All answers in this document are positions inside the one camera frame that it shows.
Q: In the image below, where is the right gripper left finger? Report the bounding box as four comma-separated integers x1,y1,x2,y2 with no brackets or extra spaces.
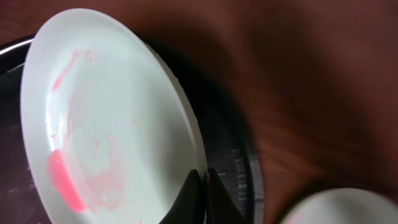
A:
160,169,205,224

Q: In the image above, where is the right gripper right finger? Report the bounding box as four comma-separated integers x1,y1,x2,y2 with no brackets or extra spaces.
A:
206,169,247,224

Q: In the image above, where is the light blue plate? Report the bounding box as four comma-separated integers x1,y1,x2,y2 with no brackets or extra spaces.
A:
21,9,207,223
280,188,397,224

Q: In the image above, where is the round black tray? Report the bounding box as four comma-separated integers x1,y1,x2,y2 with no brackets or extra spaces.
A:
1,35,264,224

